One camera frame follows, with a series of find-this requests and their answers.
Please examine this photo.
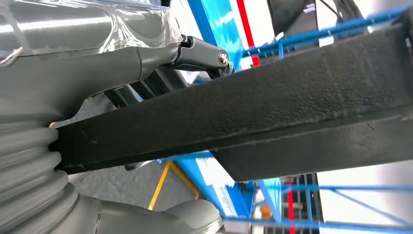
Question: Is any blue metal shelf rack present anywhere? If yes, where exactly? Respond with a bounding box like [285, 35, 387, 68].
[157, 0, 413, 234]

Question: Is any clear plastic film wrap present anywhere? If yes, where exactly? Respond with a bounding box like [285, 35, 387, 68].
[0, 0, 184, 67]

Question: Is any red barrier belt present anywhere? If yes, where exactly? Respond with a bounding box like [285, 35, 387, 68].
[236, 0, 296, 234]

